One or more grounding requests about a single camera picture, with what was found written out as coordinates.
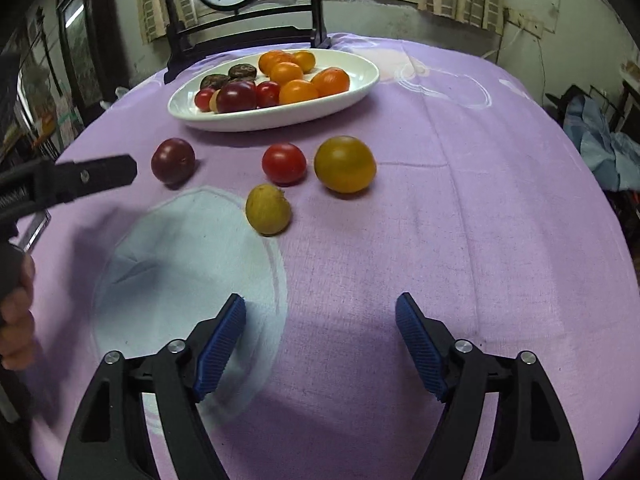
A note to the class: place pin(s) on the smartphone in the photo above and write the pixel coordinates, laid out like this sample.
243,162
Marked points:
37,227

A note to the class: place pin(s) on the purple tablecloth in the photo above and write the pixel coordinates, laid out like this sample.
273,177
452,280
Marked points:
450,235

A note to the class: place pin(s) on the small yellow-green longan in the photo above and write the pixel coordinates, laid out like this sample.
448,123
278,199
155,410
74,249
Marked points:
213,105

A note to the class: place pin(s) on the person's left hand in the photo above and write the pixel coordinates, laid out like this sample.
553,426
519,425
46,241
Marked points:
17,330

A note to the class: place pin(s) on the spotted wrinkled passion fruit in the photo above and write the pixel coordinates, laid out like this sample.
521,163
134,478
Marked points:
242,71

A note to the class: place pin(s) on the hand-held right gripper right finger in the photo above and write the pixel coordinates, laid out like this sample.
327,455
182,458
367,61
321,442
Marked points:
420,350

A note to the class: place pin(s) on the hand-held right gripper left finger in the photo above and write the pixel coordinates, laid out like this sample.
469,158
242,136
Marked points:
220,350

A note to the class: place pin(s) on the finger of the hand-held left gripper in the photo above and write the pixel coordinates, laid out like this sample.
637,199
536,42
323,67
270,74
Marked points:
100,175

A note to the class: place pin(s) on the large orange mandarin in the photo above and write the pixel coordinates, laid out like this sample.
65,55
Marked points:
298,93

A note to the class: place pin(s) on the large dark red tomato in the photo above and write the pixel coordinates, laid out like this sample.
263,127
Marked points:
236,97

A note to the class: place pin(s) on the oblong orange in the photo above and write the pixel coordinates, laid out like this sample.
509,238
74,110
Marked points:
331,81

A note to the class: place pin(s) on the round orange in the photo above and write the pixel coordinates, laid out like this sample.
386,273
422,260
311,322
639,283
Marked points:
272,59

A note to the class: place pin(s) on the black bag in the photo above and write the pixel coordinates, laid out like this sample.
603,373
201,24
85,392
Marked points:
562,102

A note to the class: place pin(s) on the white oval plate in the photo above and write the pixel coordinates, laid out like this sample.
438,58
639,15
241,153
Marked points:
325,109

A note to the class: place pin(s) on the small orange kumquat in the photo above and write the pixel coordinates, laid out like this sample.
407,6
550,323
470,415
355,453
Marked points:
305,60

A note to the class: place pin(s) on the green-orange tomato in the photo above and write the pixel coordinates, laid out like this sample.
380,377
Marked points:
345,164

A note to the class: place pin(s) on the blue clothes pile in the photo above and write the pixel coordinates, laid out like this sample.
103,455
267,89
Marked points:
605,150

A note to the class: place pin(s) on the small dark purple plum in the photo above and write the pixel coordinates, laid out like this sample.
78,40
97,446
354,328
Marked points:
172,160

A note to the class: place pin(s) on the small red cherry tomato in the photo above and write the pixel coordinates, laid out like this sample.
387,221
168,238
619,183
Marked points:
202,99

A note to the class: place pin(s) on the white plastic bag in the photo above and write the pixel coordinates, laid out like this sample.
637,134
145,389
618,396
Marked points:
121,92

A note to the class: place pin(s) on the small wrinkled passion fruit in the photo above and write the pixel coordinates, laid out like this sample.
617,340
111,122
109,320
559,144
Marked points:
214,80

